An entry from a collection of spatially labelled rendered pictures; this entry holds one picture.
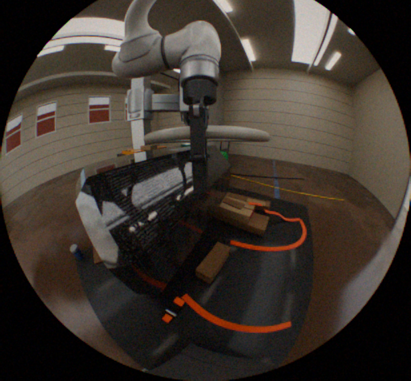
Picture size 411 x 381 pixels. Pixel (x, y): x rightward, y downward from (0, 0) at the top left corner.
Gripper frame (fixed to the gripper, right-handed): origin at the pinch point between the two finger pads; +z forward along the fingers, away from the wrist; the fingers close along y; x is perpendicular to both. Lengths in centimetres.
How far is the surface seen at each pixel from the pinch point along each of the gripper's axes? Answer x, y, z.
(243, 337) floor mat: -22, -28, 86
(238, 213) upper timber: -29, 73, 59
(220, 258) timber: -9, 28, 69
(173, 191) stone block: 15.4, 21.9, 13.7
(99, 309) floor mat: 69, -33, 85
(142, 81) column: 79, 100, -90
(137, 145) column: 91, 107, -9
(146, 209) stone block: 22.0, 7.8, 15.5
